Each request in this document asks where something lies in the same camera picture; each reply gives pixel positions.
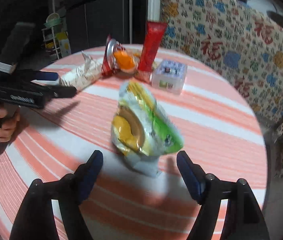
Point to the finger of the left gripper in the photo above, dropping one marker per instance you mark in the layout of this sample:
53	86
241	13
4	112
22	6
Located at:
51	91
43	76

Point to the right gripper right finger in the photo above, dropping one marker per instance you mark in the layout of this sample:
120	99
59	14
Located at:
243	217

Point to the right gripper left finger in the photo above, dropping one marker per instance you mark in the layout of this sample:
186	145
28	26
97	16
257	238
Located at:
35	218

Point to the beige snack wrapper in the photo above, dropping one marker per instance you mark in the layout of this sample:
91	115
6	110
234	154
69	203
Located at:
83	75

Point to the crushed red soda can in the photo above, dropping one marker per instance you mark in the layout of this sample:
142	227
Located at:
109	65

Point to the orange snack bag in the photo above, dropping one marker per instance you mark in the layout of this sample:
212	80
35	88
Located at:
127	60

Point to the yellow green snack bag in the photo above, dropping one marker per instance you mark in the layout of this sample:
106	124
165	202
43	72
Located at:
142	131

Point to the clear plastic box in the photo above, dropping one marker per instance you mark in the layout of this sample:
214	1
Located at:
169	76

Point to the red snack stick wrapper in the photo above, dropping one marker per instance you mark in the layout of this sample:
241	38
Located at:
154	34

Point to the left hand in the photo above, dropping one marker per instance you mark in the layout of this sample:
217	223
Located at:
1	122

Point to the yellow white box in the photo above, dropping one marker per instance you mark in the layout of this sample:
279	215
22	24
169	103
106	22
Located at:
64	44

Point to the dark grey refrigerator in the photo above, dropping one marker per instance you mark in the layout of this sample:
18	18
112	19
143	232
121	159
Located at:
89	22

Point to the pink striped tablecloth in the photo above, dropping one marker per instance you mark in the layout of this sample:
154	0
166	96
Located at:
220	133

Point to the patterned floral fabric cover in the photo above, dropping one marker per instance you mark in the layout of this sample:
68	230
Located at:
241	44

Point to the white wire rack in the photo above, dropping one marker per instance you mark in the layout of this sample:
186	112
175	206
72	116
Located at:
52	26

